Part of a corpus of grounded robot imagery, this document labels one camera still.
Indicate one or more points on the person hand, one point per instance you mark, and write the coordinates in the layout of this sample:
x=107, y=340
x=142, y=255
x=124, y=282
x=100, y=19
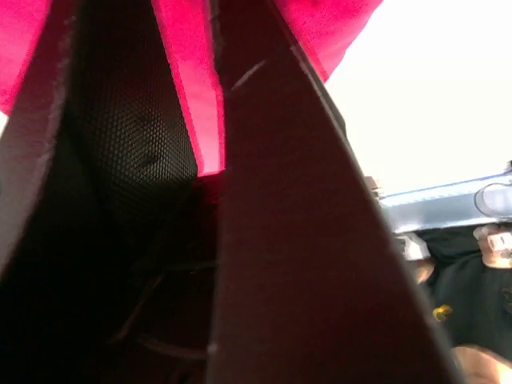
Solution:
x=495, y=245

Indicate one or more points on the person second hand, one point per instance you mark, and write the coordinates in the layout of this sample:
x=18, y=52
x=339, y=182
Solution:
x=416, y=253

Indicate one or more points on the person black shirt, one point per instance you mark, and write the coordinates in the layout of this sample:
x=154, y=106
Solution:
x=470, y=301

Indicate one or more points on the pink t shirt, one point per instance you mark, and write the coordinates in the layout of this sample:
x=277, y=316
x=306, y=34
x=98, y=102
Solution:
x=324, y=29

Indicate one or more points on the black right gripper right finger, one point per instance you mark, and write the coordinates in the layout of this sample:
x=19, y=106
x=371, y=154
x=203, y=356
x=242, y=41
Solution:
x=310, y=286

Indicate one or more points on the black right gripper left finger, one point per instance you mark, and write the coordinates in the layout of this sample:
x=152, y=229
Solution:
x=95, y=161

